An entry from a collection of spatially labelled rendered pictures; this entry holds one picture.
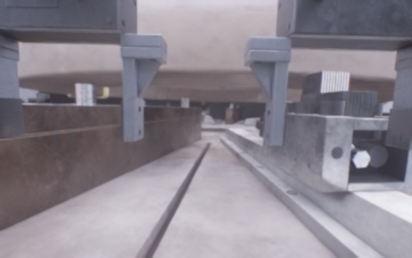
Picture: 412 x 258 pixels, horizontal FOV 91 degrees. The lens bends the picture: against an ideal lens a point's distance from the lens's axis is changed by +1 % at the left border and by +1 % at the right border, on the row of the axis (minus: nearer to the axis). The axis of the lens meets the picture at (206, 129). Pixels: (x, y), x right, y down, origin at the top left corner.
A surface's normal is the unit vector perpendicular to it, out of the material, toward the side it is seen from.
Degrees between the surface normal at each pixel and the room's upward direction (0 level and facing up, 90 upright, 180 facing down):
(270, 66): 90
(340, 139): 90
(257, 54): 90
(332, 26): 90
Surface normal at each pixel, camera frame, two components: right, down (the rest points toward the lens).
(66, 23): -0.01, 0.11
